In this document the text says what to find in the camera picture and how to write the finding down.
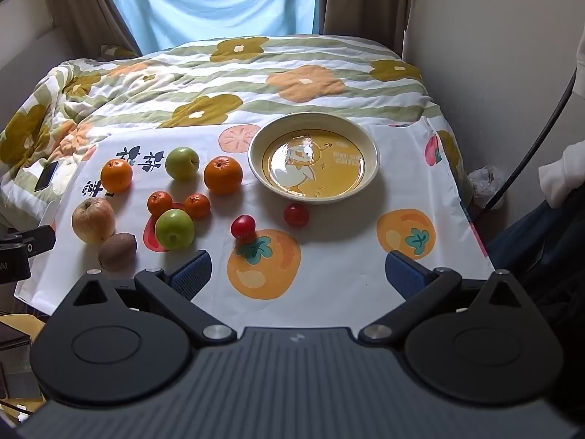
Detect brown curtain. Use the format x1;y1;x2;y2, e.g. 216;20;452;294
315;0;412;56
43;0;142;60

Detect small mandarin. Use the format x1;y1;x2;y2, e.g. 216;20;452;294
147;191;174;218
184;193;211;220

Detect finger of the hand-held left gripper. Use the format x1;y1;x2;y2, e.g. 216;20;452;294
0;225;56;256

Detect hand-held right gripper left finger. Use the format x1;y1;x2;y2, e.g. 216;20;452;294
59;250;238;347

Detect black cable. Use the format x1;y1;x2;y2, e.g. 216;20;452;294
484;66;579;211

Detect brown kiwi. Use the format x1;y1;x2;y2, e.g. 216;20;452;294
97;233;138;271

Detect floral striped blanket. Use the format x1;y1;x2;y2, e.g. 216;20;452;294
0;34;471;220

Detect floral pillow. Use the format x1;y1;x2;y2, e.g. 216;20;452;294
98;45;138;59

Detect yellow red apple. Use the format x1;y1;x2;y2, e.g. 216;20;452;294
72;197;116;244

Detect red cherry tomato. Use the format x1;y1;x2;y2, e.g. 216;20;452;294
284;203;310;228
231;215;257;240

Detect white plastic bag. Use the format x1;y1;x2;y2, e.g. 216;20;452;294
467;165;506;211

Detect blue curtain cloth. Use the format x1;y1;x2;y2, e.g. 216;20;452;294
110;0;321;56

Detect person's white top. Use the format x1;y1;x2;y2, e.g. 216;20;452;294
538;23;585;209

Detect white fruit-printed cloth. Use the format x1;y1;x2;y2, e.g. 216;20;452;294
14;116;497;316

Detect green apple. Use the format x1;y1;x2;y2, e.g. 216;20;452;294
154;209;196;251
165;147;200;180

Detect person's dark pants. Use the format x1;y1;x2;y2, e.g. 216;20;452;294
484;199;585;330

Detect black smartphone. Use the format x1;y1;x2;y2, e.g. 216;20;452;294
34;161;60;191

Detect large orange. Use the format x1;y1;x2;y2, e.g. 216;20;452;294
203;156;243;195
101;158;133;193

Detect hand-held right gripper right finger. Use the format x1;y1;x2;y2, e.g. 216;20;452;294
359;250;537;345

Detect cream bowl with duck print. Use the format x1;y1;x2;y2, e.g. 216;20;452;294
248;113;380;204

